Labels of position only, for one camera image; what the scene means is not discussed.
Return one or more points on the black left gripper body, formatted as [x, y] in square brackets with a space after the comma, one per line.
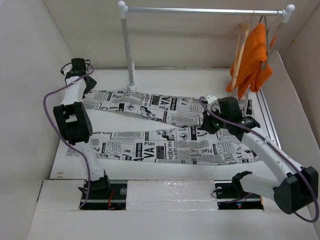
[91, 85]

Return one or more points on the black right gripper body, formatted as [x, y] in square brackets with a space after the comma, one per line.
[214, 123]

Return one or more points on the newspaper print trousers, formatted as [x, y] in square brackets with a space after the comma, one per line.
[184, 143]

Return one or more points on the wooden clothes hanger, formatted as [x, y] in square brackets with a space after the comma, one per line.
[241, 42]

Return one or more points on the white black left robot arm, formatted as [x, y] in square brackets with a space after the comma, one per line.
[76, 128]

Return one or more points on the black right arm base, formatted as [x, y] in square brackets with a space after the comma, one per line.
[229, 198]

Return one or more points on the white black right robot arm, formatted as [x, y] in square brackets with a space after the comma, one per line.
[295, 186]

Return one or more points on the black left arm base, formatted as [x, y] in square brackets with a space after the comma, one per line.
[113, 199]

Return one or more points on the orange cloth on hanger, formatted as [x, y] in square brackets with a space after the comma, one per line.
[251, 75]

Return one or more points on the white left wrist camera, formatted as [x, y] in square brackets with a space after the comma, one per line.
[65, 69]

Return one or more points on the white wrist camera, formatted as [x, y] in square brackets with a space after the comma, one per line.
[210, 99]
[65, 69]

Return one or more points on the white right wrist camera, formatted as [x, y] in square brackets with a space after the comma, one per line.
[210, 99]

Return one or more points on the aluminium side rail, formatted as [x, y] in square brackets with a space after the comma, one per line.
[267, 118]

